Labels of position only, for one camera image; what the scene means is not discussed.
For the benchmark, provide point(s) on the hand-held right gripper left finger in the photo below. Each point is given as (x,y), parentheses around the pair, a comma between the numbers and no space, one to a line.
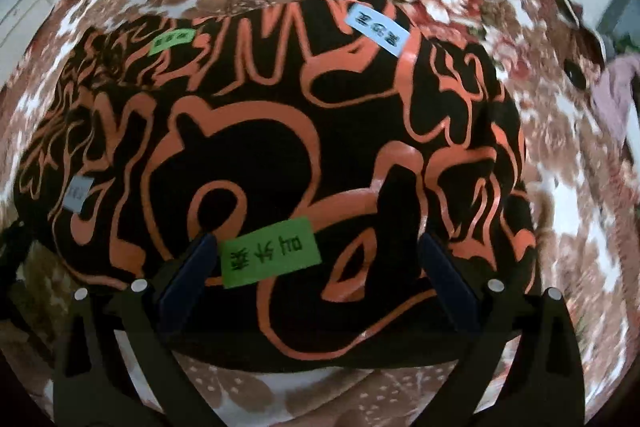
(192,279)

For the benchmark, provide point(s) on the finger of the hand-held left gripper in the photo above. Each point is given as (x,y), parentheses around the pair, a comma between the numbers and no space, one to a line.
(14,252)

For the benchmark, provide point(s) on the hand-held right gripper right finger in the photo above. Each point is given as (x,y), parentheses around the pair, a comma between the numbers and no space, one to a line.
(447,282)

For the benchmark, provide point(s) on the black garment with orange print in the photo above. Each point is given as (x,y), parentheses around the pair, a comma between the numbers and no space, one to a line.
(280,147)

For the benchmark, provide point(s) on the black oval object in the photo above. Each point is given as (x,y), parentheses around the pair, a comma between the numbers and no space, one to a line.
(575,74)

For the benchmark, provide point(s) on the pink cloth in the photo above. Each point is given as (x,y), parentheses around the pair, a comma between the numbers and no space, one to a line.
(616,97)

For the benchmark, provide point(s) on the brown cloth with white trim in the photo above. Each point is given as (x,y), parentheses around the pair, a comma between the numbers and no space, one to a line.
(585,38)

